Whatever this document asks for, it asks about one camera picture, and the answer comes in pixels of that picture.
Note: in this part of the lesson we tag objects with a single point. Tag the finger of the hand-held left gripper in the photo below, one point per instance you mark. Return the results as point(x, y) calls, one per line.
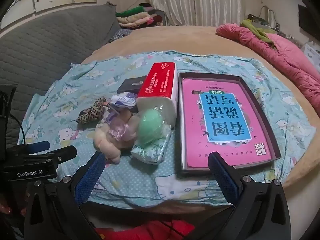
point(62, 153)
point(37, 147)

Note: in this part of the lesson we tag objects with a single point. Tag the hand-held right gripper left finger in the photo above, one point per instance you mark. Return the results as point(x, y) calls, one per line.
point(90, 180)

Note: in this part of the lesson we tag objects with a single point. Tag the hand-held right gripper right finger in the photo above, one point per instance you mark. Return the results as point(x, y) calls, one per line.
point(225, 180)

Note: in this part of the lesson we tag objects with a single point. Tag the cream plush toy purple bow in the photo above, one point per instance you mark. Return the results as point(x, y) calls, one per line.
point(112, 135)

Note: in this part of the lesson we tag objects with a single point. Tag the leopard print scrunchie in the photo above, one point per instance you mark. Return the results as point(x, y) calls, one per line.
point(93, 111)

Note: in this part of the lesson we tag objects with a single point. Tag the floral tissue pack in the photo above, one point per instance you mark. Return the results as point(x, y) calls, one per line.
point(150, 152)

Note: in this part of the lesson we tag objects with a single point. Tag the brown shallow box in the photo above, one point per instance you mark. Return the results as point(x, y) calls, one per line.
point(262, 120)

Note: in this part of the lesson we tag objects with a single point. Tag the green ball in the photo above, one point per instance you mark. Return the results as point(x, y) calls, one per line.
point(150, 125)

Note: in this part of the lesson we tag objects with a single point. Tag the white purple small packet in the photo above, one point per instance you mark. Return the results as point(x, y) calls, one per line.
point(123, 100)

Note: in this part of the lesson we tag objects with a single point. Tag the person's left hand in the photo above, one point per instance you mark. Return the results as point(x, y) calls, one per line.
point(6, 207)

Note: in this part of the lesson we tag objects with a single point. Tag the light blue printed blanket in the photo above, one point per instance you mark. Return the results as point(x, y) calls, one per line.
point(62, 105)

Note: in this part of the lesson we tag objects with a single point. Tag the white floral cloth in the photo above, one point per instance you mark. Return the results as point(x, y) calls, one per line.
point(108, 117)

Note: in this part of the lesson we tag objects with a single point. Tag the pink book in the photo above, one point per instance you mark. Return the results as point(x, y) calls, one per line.
point(195, 130)

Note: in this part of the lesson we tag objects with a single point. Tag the red garment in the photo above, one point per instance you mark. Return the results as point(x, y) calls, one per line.
point(145, 231)

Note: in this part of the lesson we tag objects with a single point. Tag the black box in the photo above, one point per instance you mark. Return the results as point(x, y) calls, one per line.
point(131, 83)

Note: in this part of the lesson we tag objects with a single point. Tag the red tissue pack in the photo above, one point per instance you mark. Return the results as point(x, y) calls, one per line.
point(157, 82)

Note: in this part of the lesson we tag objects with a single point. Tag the dark floral cloth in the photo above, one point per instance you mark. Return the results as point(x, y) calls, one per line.
point(120, 34)

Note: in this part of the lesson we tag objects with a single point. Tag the pink quilt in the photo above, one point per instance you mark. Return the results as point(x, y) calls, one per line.
point(287, 62)

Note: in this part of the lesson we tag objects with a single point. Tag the tan bed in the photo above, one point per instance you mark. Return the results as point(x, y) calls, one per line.
point(175, 37)

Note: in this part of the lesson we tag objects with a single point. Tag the green garment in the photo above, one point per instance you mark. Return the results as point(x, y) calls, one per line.
point(257, 31)

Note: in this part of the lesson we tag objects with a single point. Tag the white drawer cabinet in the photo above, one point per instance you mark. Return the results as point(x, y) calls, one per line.
point(312, 53)

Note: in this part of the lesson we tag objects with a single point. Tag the stack of folded clothes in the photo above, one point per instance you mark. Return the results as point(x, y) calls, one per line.
point(136, 16)

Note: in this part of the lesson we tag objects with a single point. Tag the cluttered side table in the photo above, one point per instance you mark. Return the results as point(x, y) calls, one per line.
point(268, 20)

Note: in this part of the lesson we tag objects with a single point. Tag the white striped curtain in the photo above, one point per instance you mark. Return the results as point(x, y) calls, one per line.
point(195, 2)

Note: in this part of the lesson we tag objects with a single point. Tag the black monitor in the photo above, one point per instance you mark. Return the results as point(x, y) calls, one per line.
point(308, 18)

